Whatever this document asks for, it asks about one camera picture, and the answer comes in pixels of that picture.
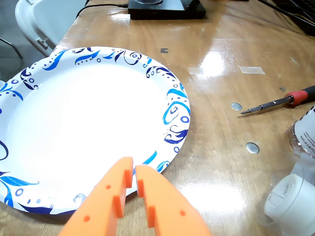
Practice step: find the clear tape strip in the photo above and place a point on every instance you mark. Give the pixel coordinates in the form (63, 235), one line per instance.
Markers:
(195, 70)
(252, 70)

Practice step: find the red black screwdriver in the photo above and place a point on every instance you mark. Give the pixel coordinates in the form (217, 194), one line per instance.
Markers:
(297, 96)

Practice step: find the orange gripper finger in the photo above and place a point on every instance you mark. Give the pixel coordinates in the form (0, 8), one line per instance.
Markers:
(167, 204)
(103, 201)

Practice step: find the white folding chair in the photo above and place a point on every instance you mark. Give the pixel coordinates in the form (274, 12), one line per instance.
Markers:
(49, 19)

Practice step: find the blue patterned paper plate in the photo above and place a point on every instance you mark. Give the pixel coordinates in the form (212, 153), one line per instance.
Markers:
(86, 123)

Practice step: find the vitaminwater labelled plastic bottle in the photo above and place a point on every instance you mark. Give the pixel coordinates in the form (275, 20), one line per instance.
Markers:
(305, 132)

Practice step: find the round metal disc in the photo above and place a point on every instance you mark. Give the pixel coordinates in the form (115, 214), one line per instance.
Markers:
(252, 147)
(236, 106)

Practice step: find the white clear tape dispenser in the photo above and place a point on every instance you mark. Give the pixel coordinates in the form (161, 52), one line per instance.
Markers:
(288, 196)

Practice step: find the black desk lamp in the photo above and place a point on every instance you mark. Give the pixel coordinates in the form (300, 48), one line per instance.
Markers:
(167, 11)

